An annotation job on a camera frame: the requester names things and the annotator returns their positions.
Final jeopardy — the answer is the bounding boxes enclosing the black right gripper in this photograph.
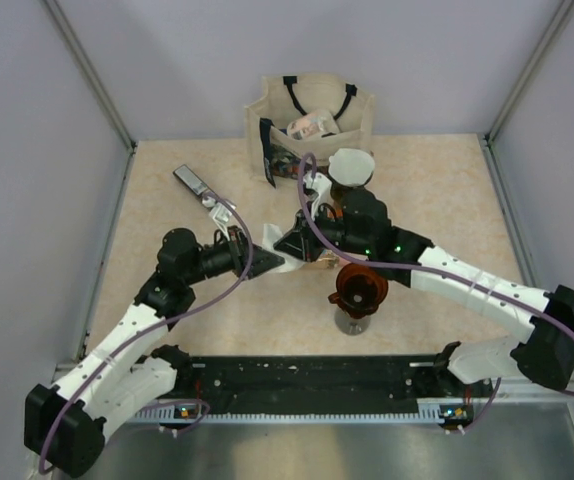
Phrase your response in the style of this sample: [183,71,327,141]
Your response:
[274,202,373,264]

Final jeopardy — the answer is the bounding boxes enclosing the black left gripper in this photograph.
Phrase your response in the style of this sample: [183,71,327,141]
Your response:
[183,225,283,286]

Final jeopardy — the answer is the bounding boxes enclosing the dark green glass dripper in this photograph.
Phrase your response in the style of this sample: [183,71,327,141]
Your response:
[330,182,365,207]

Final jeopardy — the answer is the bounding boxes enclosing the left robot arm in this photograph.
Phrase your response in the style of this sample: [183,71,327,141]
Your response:
[24,226,285,478]

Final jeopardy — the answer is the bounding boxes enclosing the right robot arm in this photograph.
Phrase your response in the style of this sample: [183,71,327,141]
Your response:
[273,190,574,396]

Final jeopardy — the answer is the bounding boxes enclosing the pink liquid soap bottle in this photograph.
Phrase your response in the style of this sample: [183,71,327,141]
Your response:
[305,251,343,270]

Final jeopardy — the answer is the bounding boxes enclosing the black rectangular box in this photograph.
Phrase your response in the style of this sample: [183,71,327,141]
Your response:
[173,164,216,209]

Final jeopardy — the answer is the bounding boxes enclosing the dark glass beaker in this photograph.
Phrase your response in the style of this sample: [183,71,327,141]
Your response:
[334,309,371,336]

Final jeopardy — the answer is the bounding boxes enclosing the pink pouch in bag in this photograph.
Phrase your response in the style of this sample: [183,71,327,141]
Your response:
[286,109,341,141]

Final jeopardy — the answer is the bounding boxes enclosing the beige canvas tote bag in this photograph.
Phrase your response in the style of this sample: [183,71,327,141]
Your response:
[244,73,376,186]

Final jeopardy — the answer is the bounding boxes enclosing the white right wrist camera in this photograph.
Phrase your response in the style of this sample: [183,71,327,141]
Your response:
[303,171,332,218]

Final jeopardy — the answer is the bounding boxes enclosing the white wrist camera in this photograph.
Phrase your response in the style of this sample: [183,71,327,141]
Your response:
[201,196,236,236]
[303,171,332,218]

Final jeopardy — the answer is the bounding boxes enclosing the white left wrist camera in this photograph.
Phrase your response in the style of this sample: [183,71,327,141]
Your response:
[201,196,236,236]

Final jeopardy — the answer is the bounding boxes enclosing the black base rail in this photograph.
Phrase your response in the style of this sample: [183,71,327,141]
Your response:
[164,355,492,416]

